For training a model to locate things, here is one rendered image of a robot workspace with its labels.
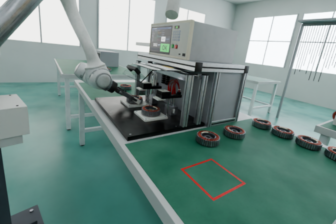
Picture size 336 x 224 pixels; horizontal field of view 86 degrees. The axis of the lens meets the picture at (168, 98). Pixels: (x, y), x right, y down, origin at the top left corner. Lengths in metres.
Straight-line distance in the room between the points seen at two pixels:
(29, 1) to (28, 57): 4.43
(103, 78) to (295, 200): 0.87
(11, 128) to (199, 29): 0.97
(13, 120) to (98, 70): 0.39
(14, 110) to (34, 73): 4.76
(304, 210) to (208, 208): 0.29
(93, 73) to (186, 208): 0.70
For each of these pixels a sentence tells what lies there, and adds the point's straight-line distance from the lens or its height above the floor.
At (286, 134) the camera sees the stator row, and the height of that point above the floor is 0.78.
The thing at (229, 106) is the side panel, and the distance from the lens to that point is 1.20.
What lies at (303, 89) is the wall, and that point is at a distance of 7.33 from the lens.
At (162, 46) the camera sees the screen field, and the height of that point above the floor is 1.17.
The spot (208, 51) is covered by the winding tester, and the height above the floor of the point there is 1.17.
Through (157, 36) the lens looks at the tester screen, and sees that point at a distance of 1.28.
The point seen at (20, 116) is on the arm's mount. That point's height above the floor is 0.83.
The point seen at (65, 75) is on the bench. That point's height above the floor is 0.73.
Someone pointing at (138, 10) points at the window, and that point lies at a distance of 6.21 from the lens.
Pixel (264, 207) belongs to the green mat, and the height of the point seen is 0.75.
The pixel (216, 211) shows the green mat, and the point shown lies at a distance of 0.60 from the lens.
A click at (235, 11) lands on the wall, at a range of 9.09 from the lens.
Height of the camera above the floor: 1.16
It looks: 15 degrees down
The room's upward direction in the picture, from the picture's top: 6 degrees clockwise
